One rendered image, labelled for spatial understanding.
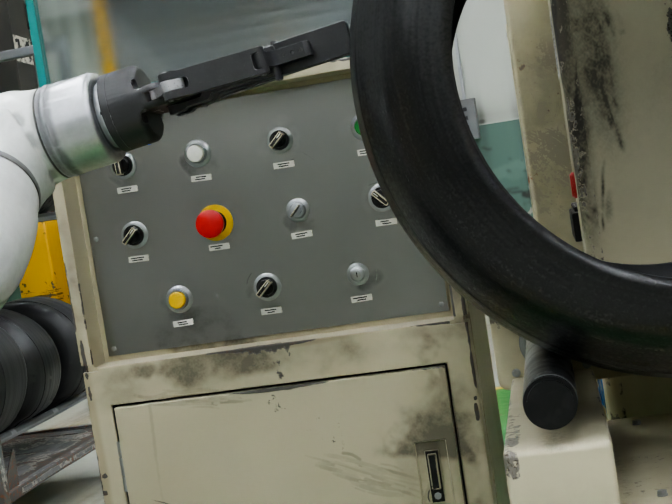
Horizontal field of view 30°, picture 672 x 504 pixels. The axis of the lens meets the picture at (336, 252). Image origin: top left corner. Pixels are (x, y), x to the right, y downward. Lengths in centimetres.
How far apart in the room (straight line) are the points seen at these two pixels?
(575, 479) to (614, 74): 51
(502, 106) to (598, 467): 910
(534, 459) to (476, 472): 68
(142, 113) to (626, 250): 55
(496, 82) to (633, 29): 872
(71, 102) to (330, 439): 73
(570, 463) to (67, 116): 54
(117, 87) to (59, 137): 7
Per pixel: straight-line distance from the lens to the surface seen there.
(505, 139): 1009
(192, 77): 114
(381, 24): 104
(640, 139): 139
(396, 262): 174
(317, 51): 116
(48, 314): 534
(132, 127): 117
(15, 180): 114
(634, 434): 133
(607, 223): 139
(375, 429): 172
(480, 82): 1013
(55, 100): 119
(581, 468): 105
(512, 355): 138
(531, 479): 105
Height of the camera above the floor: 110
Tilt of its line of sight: 3 degrees down
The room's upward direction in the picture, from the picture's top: 9 degrees counter-clockwise
